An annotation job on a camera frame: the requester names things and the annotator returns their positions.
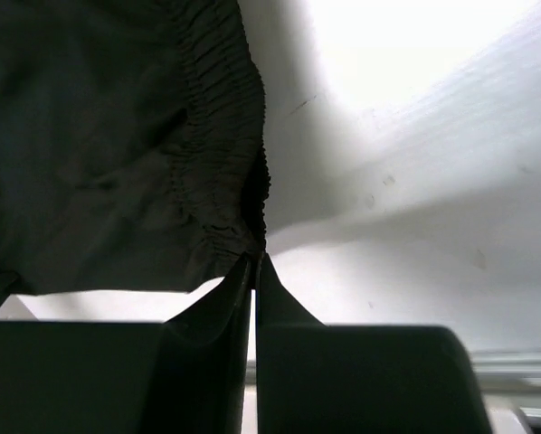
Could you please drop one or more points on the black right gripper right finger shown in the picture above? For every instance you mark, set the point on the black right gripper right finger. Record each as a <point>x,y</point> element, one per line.
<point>317,378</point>

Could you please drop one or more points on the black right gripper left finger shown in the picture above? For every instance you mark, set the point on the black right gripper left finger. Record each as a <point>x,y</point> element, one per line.
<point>185,375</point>

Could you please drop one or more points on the black shorts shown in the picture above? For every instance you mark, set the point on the black shorts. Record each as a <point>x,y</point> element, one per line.
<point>131,149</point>

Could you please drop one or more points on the aluminium front frame rail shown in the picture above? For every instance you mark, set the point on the aluminium front frame rail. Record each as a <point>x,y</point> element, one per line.
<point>513,372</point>

